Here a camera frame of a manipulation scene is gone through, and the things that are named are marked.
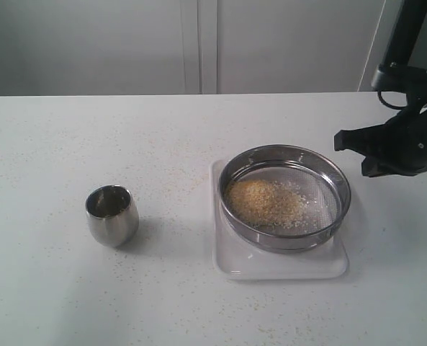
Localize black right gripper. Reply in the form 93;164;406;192
333;92;427;177

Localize round stainless steel sieve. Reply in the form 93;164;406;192
217;144;351;253

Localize yellow and white grains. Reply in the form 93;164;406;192
225;179;307;229

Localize stainless steel cup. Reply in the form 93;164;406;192
85;185;140;248

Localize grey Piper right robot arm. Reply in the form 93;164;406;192
334;1;427;177

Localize clear square glass tray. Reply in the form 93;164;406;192
210;160;349;281

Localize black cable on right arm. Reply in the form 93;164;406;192
377;89;410;110

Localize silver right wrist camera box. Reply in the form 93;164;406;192
372;63;427;93

